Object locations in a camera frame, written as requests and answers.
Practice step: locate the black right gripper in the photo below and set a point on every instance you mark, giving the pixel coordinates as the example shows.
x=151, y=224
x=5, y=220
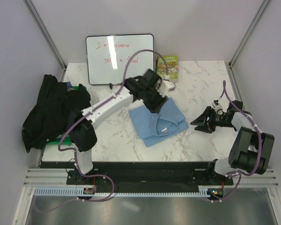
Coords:
x=206, y=126

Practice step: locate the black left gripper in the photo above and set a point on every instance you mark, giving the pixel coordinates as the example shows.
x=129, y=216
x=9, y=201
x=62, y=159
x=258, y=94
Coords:
x=155, y=108

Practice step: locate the light blue long sleeve shirt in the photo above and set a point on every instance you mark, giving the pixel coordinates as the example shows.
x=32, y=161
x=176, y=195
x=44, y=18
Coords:
x=154, y=128

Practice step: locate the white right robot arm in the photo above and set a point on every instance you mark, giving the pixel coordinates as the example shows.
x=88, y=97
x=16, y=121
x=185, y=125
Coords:
x=251, y=150

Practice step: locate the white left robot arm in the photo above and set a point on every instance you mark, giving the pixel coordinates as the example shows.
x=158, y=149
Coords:
x=149, y=88

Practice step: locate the black long sleeve shirt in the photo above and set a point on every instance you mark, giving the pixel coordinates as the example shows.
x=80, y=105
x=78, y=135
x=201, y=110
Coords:
x=49, y=117

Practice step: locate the green treehouse book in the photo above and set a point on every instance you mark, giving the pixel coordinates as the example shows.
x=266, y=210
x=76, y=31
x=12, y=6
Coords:
x=170, y=69

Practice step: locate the small whiteboard with stand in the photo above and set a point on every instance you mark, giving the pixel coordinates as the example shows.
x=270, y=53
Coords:
x=108, y=55

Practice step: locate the green plastic bin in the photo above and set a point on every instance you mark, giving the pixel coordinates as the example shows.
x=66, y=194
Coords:
x=67, y=140

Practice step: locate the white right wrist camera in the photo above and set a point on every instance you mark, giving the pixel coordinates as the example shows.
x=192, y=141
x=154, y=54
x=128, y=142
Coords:
x=217, y=107

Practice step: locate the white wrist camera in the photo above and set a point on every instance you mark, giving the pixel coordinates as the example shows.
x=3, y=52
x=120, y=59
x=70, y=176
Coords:
x=217, y=107
x=168, y=84

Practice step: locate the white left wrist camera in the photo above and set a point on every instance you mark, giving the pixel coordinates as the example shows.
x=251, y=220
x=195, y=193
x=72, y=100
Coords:
x=168, y=84

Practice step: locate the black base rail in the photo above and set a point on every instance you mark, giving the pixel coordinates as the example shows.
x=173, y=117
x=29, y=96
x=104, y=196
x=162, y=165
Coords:
x=145, y=176

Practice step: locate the left aluminium frame post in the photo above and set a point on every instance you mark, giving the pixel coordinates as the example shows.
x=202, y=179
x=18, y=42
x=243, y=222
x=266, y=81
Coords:
x=41, y=25

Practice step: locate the aluminium frame post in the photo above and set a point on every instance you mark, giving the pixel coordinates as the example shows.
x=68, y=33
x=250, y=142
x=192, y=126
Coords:
x=41, y=25
x=256, y=19

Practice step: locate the right aluminium frame post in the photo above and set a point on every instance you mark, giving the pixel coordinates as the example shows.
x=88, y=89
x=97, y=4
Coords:
x=256, y=19

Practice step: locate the white slotted cable duct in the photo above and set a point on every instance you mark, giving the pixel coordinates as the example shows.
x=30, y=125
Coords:
x=90, y=192

